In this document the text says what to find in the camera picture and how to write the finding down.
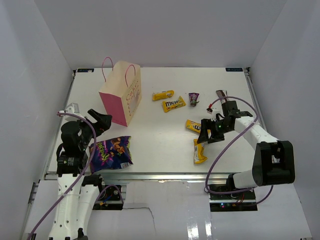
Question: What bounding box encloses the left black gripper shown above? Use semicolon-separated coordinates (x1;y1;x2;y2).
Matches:
76;108;112;150

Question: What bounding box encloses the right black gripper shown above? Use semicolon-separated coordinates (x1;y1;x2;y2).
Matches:
197;118;233;144

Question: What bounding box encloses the yellow candy pack front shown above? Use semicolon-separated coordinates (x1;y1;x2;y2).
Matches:
193;139;208;165

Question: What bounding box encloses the yellow M&M's pack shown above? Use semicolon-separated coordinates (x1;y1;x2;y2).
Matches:
185;119;201;133
162;96;186;113

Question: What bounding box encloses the pink beige paper bag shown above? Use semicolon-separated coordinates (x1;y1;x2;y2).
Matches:
98;60;142;127

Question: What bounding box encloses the purple snack chip bag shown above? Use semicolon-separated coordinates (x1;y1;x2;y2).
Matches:
89;136;133;174

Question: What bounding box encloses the small purple candy pack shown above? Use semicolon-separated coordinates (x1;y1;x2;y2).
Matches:
188;92;200;107

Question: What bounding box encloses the brown chocolate bar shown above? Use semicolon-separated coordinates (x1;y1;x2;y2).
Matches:
216;90;228;104

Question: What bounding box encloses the yellow candy bar pack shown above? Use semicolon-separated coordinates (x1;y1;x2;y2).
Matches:
152;90;175;101

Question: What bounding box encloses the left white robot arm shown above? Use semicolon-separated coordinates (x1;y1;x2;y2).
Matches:
48;109;112;240

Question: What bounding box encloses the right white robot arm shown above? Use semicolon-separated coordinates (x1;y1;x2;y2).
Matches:
197;97;296;200

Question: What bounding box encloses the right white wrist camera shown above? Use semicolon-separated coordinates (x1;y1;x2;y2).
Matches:
206;104;223;122

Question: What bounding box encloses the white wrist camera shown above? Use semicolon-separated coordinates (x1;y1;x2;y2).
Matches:
206;104;223;122
64;102;80;117

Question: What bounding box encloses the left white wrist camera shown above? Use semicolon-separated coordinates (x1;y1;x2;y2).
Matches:
64;102;80;117

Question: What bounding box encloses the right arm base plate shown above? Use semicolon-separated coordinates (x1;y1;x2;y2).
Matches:
209;190;258;213

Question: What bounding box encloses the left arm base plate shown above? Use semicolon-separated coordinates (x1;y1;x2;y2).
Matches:
93;185;123;211

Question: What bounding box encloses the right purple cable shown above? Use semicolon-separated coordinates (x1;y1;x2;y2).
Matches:
204;96;275;206

